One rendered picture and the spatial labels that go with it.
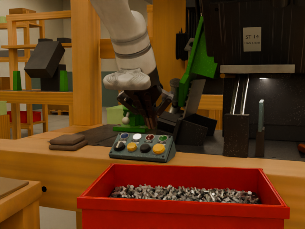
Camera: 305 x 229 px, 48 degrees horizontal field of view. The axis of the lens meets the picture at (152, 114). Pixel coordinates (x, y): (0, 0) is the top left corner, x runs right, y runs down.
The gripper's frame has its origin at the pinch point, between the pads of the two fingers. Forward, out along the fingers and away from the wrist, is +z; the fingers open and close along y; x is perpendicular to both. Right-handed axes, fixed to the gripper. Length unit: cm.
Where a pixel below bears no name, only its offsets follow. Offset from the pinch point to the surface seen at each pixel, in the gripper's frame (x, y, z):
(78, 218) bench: -19, 59, 83
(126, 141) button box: -1.9, 9.3, 9.6
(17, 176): 7.6, 40.7, 16.4
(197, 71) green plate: -28.9, -4.6, 6.4
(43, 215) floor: -64, 144, 168
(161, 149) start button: 0.6, -1.0, 8.5
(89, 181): 7.2, 17.8, 15.7
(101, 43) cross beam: -74, 50, 21
